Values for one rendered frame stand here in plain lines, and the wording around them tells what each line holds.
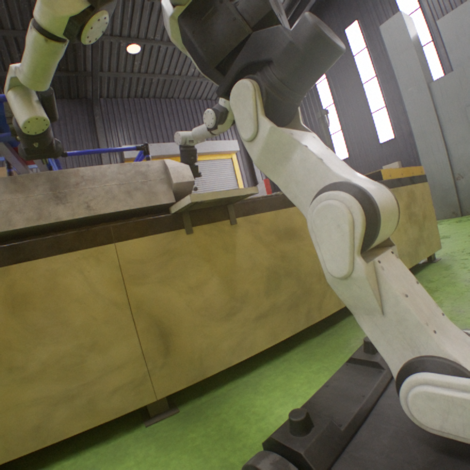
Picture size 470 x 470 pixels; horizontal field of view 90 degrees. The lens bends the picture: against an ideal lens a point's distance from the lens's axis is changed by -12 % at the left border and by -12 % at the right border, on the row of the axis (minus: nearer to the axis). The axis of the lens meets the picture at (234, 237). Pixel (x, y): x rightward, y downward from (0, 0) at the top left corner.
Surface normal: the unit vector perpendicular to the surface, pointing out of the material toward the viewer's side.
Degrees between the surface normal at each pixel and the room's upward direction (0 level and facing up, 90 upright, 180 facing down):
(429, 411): 90
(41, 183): 80
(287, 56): 112
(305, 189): 90
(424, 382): 90
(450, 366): 49
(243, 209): 90
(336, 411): 0
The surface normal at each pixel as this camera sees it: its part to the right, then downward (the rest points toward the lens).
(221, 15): -0.43, 0.19
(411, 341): -0.75, 0.18
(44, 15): -0.06, 0.63
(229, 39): -0.22, 0.51
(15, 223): 0.43, -0.27
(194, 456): -0.23, -0.97
